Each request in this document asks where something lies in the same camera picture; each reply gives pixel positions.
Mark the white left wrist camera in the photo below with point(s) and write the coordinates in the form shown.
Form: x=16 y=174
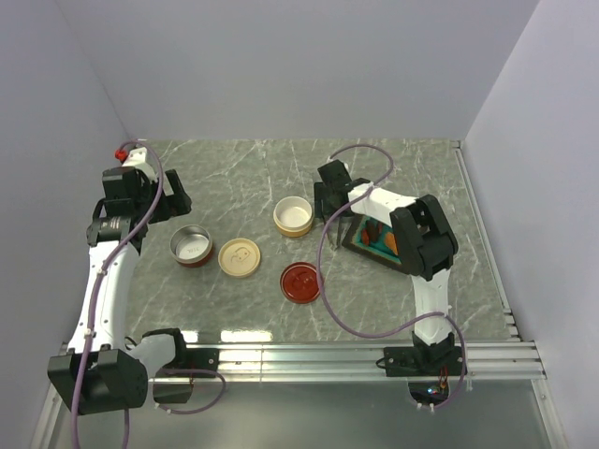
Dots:
x=141 y=159

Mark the cream round container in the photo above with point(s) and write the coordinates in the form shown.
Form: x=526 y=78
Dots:
x=293 y=216

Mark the brown steel-lined container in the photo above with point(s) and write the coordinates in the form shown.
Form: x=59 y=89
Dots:
x=191 y=246

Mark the red round lid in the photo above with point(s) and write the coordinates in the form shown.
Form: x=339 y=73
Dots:
x=298 y=283

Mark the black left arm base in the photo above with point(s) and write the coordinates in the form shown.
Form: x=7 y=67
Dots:
x=175 y=383

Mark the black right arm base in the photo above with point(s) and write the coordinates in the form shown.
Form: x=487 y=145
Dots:
x=416 y=362

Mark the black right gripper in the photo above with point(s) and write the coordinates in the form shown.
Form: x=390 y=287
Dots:
x=320 y=194

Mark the cream round lid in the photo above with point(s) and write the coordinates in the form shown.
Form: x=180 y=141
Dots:
x=239 y=257

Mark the teal square ceramic plate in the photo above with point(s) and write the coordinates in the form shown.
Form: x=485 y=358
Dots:
x=377 y=252

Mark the orange fried chicken piece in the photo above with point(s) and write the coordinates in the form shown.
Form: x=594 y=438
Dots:
x=390 y=243

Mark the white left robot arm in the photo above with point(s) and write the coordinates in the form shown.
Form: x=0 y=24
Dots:
x=97 y=374

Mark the dark brown sausage piece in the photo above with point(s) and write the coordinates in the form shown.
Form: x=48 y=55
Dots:
x=371 y=232

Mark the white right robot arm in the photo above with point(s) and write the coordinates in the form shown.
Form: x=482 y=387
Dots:
x=425 y=243

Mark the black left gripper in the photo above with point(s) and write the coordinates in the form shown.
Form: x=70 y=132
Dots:
x=175 y=204

